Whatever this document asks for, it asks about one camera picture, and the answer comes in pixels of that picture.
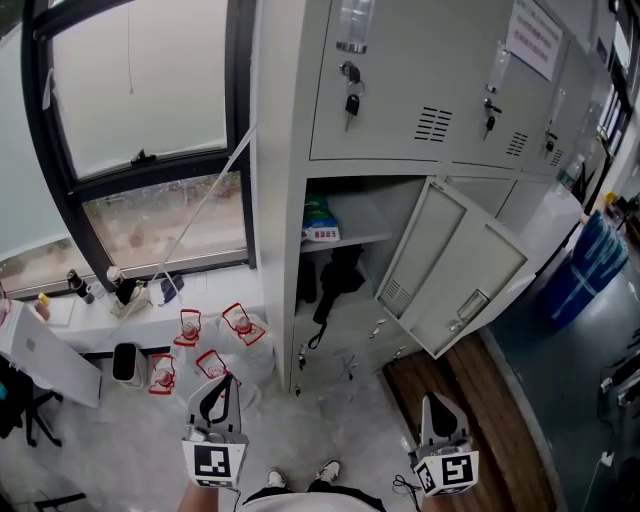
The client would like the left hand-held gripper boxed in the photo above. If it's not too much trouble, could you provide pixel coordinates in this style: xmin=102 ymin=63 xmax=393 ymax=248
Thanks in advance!
xmin=180 ymin=373 xmax=250 ymax=489

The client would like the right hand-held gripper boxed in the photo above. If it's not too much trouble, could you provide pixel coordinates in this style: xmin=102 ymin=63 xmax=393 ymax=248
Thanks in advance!
xmin=408 ymin=391 xmax=480 ymax=498

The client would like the grey metal locker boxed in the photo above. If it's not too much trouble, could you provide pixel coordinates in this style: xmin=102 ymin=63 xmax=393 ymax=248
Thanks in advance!
xmin=252 ymin=0 xmax=619 ymax=397

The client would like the person's right forearm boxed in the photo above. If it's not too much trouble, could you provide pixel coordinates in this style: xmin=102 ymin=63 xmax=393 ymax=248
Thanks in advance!
xmin=422 ymin=492 xmax=466 ymax=512

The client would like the person's left forearm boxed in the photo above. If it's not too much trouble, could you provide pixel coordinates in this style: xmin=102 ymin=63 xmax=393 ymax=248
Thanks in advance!
xmin=177 ymin=482 xmax=221 ymax=512

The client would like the brown wooden step platform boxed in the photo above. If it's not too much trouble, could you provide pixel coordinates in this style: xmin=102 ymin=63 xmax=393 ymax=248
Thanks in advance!
xmin=382 ymin=329 xmax=556 ymax=512

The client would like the small white waste bin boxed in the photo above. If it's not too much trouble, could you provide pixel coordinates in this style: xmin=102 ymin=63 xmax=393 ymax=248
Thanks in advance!
xmin=111 ymin=342 xmax=147 ymax=389

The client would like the person's right white shoe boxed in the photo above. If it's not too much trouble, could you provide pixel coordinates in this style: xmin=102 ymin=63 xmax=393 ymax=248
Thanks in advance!
xmin=315 ymin=458 xmax=342 ymax=485

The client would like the dark blue cloth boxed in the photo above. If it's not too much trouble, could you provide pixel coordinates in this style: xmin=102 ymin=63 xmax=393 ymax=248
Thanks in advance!
xmin=158 ymin=273 xmax=185 ymax=306

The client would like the person's white shirt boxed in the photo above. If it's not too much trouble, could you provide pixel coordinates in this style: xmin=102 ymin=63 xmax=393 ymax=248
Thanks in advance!
xmin=241 ymin=494 xmax=386 ymax=512

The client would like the white desk organiser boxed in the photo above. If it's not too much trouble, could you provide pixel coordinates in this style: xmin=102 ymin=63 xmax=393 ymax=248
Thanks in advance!
xmin=109 ymin=278 xmax=152 ymax=319

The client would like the black bag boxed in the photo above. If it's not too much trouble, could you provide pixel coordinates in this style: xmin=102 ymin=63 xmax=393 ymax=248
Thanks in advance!
xmin=296 ymin=258 xmax=318 ymax=305

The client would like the white low cabinet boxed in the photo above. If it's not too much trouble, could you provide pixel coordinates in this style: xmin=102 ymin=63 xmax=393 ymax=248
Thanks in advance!
xmin=0 ymin=299 xmax=104 ymax=409

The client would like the black drinking bottle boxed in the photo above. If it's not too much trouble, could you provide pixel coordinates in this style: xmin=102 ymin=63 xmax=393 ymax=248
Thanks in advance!
xmin=67 ymin=268 xmax=96 ymax=305

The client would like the black office chair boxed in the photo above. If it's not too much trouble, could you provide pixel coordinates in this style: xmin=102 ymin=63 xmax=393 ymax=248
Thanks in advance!
xmin=0 ymin=354 xmax=64 ymax=449

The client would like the white pole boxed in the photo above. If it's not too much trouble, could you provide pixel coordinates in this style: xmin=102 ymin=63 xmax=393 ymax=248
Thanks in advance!
xmin=96 ymin=126 xmax=258 ymax=347

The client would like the blue and green plastic bag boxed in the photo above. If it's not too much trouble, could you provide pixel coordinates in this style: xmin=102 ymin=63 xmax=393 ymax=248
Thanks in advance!
xmin=301 ymin=193 xmax=341 ymax=243

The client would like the white box-shaped appliance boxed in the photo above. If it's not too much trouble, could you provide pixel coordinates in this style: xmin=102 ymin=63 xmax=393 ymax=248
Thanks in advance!
xmin=494 ymin=179 xmax=586 ymax=281

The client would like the black framed window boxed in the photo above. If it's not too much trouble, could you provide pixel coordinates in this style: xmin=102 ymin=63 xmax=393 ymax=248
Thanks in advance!
xmin=20 ymin=0 xmax=257 ymax=296

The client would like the clear plastic bottle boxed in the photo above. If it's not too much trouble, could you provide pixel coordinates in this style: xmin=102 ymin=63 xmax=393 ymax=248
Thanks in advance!
xmin=559 ymin=154 xmax=586 ymax=191

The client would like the white paper notice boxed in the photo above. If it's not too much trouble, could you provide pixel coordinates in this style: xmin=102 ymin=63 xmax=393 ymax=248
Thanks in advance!
xmin=504 ymin=0 xmax=565 ymax=83

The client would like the clear water jug red handle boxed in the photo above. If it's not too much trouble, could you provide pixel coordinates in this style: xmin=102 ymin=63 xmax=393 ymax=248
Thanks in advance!
xmin=195 ymin=349 xmax=261 ymax=406
xmin=214 ymin=302 xmax=276 ymax=371
xmin=172 ymin=308 xmax=221 ymax=361
xmin=147 ymin=353 xmax=189 ymax=397

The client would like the black cable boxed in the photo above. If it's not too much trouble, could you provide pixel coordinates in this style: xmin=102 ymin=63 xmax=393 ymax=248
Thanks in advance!
xmin=392 ymin=474 xmax=424 ymax=504

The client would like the white blind pull cord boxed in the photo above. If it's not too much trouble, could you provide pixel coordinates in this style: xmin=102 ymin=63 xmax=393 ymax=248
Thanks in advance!
xmin=126 ymin=0 xmax=136 ymax=95

